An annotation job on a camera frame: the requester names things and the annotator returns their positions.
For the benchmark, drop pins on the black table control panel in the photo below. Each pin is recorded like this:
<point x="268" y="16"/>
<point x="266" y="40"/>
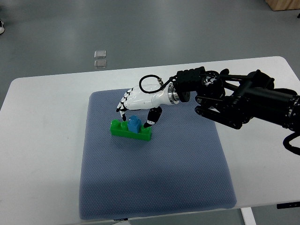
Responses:
<point x="288" y="205"/>

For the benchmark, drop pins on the long green block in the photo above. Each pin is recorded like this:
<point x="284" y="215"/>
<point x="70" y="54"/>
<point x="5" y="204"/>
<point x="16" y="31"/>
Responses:
<point x="118" y="128"/>

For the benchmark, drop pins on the blue-grey fabric mat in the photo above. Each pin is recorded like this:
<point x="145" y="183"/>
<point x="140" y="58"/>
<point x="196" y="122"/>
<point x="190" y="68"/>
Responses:
<point x="182" y="168"/>

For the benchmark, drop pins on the black label under table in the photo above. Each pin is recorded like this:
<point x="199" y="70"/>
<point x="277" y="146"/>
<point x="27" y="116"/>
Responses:
<point x="121" y="219"/>

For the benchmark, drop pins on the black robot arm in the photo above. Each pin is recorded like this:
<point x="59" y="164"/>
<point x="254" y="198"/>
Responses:
<point x="233" y="100"/>

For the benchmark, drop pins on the upper metal floor plate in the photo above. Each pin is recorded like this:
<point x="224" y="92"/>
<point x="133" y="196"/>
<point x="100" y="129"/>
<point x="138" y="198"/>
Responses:
<point x="99" y="54"/>

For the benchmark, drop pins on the black white shoe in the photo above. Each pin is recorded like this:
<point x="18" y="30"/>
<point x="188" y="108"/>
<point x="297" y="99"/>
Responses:
<point x="2" y="29"/>

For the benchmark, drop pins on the small blue block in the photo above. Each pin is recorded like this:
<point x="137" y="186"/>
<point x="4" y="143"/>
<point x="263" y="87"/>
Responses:
<point x="134" y="124"/>

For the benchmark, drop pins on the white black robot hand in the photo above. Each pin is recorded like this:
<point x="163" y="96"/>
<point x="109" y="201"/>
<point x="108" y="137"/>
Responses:
<point x="147" y="97"/>

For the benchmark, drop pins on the white table leg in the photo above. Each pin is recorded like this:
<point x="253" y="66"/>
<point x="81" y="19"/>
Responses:
<point x="248" y="216"/>

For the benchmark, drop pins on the wooden box corner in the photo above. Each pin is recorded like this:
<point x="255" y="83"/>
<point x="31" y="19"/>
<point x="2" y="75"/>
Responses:
<point x="281" y="5"/>

